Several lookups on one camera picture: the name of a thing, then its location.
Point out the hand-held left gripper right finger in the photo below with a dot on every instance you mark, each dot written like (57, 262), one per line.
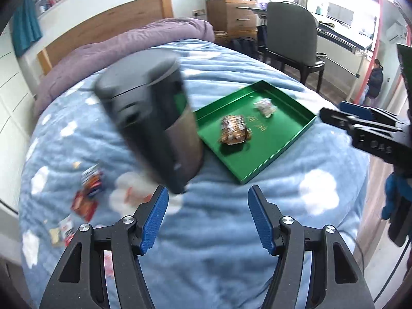
(261, 219)

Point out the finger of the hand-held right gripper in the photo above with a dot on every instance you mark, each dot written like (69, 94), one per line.
(357, 110)
(341, 119)

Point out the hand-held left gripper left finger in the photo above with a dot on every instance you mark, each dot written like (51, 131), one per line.
(154, 219)

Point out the green metal tray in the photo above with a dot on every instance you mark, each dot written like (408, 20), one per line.
(283, 135)

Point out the person's right hand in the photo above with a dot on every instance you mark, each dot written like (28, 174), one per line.
(392, 193)

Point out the green board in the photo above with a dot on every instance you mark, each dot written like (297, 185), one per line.
(405, 64)

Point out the white desk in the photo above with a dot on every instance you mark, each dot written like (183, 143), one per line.
(341, 38)

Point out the colourful striped snack packet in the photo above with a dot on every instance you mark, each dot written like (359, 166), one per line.
(91, 180)

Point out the clear white candy packet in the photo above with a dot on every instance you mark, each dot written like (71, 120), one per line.
(264, 107)

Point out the white air conditioner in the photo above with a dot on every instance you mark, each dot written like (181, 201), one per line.
(395, 32)

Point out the brown snack packet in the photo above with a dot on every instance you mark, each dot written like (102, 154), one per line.
(233, 130)

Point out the grey chair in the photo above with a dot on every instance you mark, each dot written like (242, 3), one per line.
(289, 35)

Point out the white box appliance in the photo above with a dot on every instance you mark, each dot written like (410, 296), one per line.
(339, 13)

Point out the black hanging bag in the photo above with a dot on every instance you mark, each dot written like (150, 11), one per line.
(262, 38)

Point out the black backpack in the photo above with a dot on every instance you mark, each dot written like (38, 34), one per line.
(241, 46)

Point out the wooden dresser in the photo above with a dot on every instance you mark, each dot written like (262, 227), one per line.
(231, 16)

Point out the purple pillow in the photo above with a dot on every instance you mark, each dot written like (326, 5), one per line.
(112, 48)

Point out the white wardrobe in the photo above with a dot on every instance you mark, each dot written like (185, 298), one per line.
(13, 103)

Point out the wooden headboard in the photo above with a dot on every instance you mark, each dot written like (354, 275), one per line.
(106, 19)

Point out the wall socket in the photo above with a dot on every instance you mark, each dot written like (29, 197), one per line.
(199, 12)

